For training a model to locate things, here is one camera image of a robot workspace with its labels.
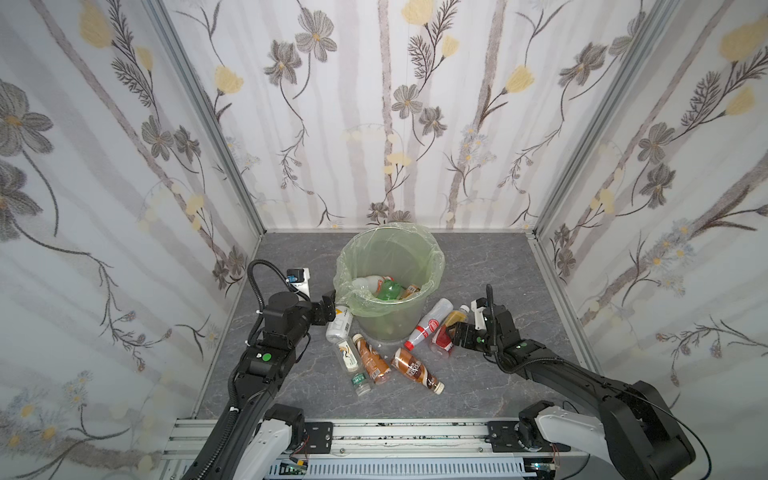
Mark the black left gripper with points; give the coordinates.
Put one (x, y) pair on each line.
(324, 308)

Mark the red yellow juice bottle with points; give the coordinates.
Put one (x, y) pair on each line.
(442, 341)

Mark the white bottle yellow arrow label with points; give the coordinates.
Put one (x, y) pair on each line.
(338, 329)

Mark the white bottle red label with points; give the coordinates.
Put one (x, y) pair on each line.
(429, 323)

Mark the brown coffee bottle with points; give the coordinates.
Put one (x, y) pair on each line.
(412, 368)

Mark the brown milk-tea bottle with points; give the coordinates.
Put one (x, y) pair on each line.
(409, 291)

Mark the green soda bottle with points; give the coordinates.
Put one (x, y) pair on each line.
(390, 290)

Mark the brown tea bottle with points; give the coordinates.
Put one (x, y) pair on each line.
(376, 367)

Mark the clear water bottle red cap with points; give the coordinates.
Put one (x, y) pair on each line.
(372, 283)

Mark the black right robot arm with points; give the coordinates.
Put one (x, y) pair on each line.
(626, 425)

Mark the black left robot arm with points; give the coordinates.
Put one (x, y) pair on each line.
(254, 430)

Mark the green mesh waste bin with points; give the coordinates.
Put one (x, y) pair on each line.
(387, 330)

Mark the green plastic bin liner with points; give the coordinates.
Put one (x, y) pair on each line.
(407, 252)

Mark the small clear cream-label bottle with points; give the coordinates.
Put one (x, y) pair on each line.
(348, 356)

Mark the small green-label clear bottle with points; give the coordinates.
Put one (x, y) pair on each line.
(361, 383)

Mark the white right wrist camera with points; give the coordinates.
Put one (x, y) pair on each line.
(478, 307)

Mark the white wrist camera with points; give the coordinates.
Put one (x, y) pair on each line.
(478, 307)
(298, 279)

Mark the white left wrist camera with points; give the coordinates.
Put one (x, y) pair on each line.
(298, 279)

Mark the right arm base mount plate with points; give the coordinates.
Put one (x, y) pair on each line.
(506, 436)

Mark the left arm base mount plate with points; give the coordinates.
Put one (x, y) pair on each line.
(316, 439)

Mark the white slotted cable duct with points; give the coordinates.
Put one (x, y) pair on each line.
(414, 468)

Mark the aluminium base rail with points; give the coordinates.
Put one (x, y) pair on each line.
(436, 438)

